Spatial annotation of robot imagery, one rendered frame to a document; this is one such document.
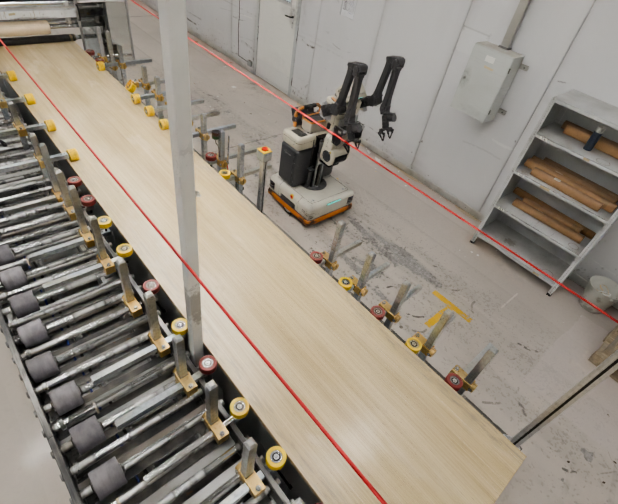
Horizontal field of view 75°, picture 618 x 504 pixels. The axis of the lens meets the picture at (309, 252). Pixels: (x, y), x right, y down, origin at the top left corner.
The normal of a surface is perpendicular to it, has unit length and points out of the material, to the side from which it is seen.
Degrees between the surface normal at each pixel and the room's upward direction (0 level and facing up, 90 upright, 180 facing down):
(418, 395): 0
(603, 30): 90
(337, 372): 0
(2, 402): 0
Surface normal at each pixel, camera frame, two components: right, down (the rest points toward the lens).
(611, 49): -0.75, 0.36
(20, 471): 0.15, -0.72
